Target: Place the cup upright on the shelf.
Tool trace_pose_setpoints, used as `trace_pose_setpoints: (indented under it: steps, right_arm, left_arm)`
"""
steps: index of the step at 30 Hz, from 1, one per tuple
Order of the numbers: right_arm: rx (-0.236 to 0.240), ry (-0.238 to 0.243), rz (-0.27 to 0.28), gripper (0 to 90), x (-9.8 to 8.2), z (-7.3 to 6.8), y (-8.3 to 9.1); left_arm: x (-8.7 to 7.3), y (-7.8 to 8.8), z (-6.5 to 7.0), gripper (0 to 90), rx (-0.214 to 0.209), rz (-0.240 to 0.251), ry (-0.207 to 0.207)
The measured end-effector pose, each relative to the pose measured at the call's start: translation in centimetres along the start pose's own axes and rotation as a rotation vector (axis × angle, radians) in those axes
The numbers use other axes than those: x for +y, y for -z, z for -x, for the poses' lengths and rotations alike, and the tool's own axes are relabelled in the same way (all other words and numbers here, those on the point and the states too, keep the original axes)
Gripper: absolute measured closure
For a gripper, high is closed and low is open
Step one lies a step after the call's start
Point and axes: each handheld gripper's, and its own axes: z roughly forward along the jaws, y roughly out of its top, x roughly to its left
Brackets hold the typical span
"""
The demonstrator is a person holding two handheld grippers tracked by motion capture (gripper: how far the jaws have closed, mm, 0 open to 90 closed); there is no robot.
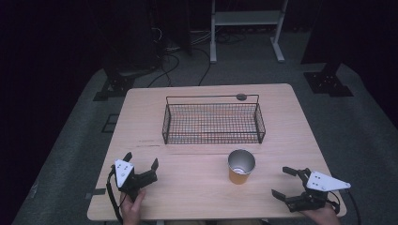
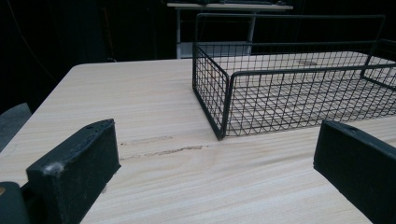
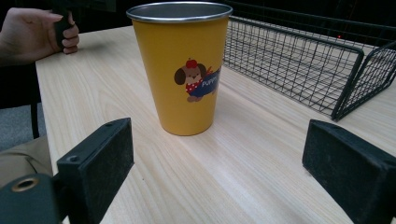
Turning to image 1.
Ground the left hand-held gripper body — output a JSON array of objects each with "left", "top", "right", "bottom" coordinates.
[{"left": 114, "top": 158, "right": 159, "bottom": 203}]

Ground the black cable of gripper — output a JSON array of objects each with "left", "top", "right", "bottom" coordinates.
[
  {"left": 105, "top": 164, "right": 129, "bottom": 225},
  {"left": 327, "top": 187, "right": 362, "bottom": 225}
]

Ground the person's right hand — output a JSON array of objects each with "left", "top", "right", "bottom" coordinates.
[{"left": 299, "top": 203, "right": 342, "bottom": 225}]

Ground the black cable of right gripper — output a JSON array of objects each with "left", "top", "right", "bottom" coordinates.
[{"left": 327, "top": 187, "right": 362, "bottom": 225}]

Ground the black stand base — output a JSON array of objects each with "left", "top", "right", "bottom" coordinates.
[
  {"left": 92, "top": 68, "right": 136, "bottom": 102},
  {"left": 302, "top": 61, "right": 355, "bottom": 98}
]

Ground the person's left hand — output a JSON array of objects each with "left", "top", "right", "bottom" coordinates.
[{"left": 119, "top": 187, "right": 147, "bottom": 225}]

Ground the black floor cable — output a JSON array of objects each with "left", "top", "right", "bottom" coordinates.
[{"left": 146, "top": 46, "right": 212, "bottom": 88}]

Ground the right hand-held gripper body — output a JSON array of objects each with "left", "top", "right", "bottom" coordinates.
[{"left": 284, "top": 168, "right": 352, "bottom": 214}]

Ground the white metal table frame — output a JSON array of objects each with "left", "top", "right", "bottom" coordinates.
[{"left": 208, "top": 0, "right": 289, "bottom": 65}]

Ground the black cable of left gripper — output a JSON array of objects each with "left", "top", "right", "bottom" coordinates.
[{"left": 105, "top": 164, "right": 129, "bottom": 225}]

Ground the orange paper cup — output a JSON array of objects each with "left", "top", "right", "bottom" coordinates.
[{"left": 227, "top": 149, "right": 256, "bottom": 186}]

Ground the black wire basket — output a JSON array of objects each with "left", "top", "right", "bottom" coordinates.
[{"left": 161, "top": 94, "right": 267, "bottom": 145}]

